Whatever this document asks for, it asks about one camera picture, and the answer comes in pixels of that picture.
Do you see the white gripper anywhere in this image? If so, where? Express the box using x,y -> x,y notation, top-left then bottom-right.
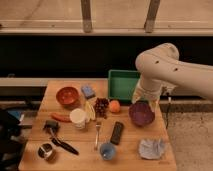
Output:
131,82 -> 161,112

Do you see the orange apple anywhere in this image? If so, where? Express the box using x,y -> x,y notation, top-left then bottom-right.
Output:
109,100 -> 120,113

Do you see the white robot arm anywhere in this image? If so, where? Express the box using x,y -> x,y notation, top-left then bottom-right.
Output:
131,43 -> 213,103

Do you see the green plastic tray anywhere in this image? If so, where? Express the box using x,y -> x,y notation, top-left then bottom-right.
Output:
108,69 -> 140,103

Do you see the purple bowl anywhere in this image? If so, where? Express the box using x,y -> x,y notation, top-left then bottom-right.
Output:
129,102 -> 155,127

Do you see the black remote control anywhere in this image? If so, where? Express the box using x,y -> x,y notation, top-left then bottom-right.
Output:
110,122 -> 124,145

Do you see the dark grapes bunch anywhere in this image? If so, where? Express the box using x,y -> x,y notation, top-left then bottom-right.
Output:
94,98 -> 109,118

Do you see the blue sponge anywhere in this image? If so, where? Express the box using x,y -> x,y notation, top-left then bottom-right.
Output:
81,86 -> 95,99

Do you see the yellow banana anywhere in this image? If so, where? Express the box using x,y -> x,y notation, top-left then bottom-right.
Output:
85,101 -> 96,120

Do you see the silver fork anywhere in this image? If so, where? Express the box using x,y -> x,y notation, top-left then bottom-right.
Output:
94,121 -> 101,150

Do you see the crumpled white cloth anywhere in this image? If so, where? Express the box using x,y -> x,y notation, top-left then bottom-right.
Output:
138,139 -> 165,160

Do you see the blue cup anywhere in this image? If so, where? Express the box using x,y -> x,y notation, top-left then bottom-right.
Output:
99,142 -> 116,160

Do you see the white cup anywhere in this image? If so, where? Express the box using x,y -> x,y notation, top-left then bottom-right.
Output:
70,108 -> 86,129

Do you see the red bowl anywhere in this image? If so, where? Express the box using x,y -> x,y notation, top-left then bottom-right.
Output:
56,87 -> 79,106

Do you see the orange carrot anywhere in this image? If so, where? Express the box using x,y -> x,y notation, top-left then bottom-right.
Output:
50,113 -> 71,122

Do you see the black binder clip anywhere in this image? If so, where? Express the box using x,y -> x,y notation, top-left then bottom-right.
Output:
43,120 -> 59,134

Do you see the round metal tin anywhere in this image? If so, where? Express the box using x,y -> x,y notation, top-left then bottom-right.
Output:
38,143 -> 56,161

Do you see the black bag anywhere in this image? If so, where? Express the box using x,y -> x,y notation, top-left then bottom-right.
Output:
0,108 -> 23,171

